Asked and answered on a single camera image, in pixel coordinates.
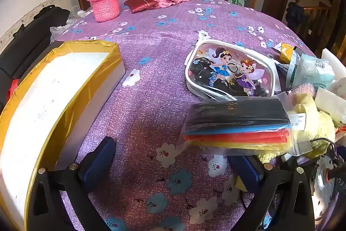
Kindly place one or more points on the yellow towel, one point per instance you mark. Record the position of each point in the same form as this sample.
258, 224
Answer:
319, 122

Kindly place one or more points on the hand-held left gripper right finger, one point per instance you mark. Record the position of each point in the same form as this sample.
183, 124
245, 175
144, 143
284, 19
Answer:
247, 173

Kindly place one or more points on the purple floral tablecloth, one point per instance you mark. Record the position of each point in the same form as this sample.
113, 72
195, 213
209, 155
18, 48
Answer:
162, 57

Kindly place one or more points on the pink knitted bottle holder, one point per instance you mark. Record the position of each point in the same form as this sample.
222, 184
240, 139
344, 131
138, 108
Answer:
105, 6

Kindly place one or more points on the wooden stair railing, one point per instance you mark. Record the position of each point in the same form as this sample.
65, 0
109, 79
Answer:
321, 22

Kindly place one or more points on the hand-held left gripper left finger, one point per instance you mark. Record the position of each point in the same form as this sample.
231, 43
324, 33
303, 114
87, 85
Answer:
100, 156

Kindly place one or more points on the black bag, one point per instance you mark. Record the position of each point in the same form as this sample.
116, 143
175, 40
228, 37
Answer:
32, 30

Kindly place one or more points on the red satin pouch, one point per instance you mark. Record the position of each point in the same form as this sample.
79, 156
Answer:
140, 3

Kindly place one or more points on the bag of coloured foam sheets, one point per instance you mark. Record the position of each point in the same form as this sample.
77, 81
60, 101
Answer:
238, 122

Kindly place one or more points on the dark hanging garment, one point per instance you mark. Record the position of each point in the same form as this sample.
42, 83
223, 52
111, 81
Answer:
294, 13

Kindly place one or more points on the light blue tissue pack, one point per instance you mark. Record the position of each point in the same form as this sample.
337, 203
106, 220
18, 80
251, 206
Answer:
313, 70

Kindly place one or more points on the yellow packet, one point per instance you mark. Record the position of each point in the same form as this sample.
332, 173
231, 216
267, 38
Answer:
285, 51

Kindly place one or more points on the gold-taped white foam box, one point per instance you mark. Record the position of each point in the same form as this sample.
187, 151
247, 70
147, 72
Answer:
40, 112

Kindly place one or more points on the cartoon fairy pouch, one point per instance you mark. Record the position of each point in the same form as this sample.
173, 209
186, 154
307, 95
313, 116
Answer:
229, 68

